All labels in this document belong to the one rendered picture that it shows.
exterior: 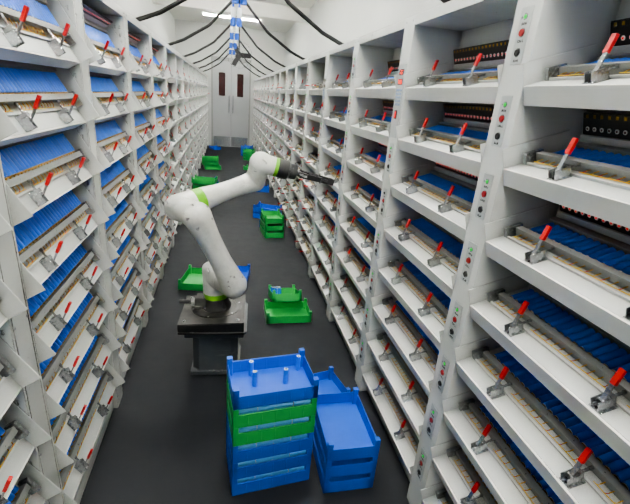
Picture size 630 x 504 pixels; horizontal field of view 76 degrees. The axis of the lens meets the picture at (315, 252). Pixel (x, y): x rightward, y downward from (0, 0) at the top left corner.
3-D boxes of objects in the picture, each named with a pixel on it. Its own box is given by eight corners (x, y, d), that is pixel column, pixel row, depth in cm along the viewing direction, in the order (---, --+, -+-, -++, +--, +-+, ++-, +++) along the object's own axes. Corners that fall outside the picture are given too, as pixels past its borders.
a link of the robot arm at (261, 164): (251, 159, 190) (253, 144, 196) (245, 178, 199) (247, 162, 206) (280, 167, 194) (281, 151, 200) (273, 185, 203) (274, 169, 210)
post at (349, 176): (329, 321, 276) (359, 37, 215) (325, 314, 284) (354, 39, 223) (357, 320, 280) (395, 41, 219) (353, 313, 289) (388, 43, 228)
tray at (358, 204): (378, 231, 191) (375, 212, 187) (344, 200, 246) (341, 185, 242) (418, 219, 193) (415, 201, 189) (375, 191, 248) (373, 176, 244)
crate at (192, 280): (205, 291, 302) (205, 281, 299) (178, 289, 301) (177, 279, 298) (214, 275, 330) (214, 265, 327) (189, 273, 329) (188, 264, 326)
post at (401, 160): (359, 391, 212) (416, 14, 151) (354, 379, 220) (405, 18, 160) (395, 388, 216) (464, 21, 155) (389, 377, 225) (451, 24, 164)
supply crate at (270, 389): (233, 411, 137) (233, 391, 134) (226, 373, 155) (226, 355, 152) (317, 398, 146) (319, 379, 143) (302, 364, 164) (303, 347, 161)
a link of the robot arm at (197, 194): (176, 228, 178) (169, 202, 173) (163, 221, 187) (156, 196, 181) (212, 214, 189) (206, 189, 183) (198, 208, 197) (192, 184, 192)
